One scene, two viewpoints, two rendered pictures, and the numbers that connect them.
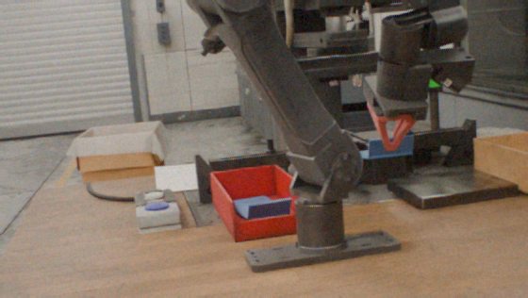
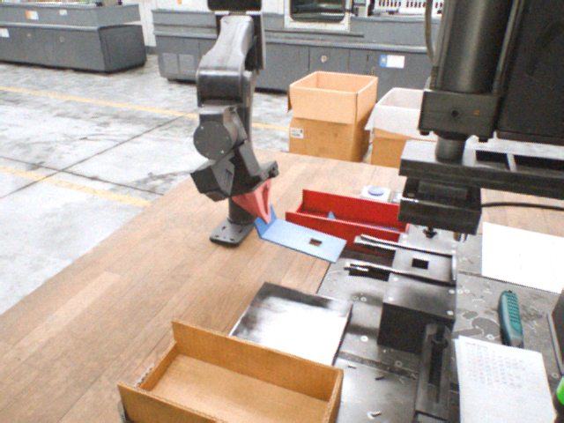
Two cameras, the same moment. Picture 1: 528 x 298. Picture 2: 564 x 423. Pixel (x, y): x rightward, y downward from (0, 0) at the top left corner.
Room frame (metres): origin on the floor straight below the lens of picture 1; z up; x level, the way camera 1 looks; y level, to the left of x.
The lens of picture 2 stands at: (1.46, -0.69, 1.40)
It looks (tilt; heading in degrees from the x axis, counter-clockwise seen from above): 29 degrees down; 123
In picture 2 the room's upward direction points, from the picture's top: straight up
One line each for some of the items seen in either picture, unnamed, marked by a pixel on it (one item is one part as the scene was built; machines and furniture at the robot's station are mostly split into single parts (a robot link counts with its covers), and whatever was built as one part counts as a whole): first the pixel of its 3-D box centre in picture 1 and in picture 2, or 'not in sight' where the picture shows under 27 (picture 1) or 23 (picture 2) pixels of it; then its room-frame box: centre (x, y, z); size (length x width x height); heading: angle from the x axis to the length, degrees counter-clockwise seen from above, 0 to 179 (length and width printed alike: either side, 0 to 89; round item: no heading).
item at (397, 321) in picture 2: (345, 163); (419, 293); (1.35, -0.10, 0.94); 0.20 x 0.10 x 0.07; 102
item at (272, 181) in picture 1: (257, 199); (348, 220); (1.15, 0.06, 0.93); 0.25 x 0.12 x 0.06; 12
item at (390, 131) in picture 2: not in sight; (417, 134); (0.68, 2.28, 0.40); 0.69 x 0.60 x 0.50; 98
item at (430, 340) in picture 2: (427, 143); (432, 377); (1.42, -0.27, 0.95); 0.15 x 0.03 x 0.10; 102
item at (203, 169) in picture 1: (214, 175); not in sight; (1.30, 0.14, 0.95); 0.06 x 0.03 x 0.09; 102
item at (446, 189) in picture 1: (450, 187); (290, 329); (1.20, -0.27, 0.91); 0.17 x 0.16 x 0.02; 102
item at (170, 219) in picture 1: (158, 225); (374, 202); (1.14, 0.22, 0.90); 0.07 x 0.07 x 0.06; 12
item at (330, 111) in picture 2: not in sight; (330, 120); (0.07, 2.13, 0.43); 0.59 x 0.54 x 0.58; 98
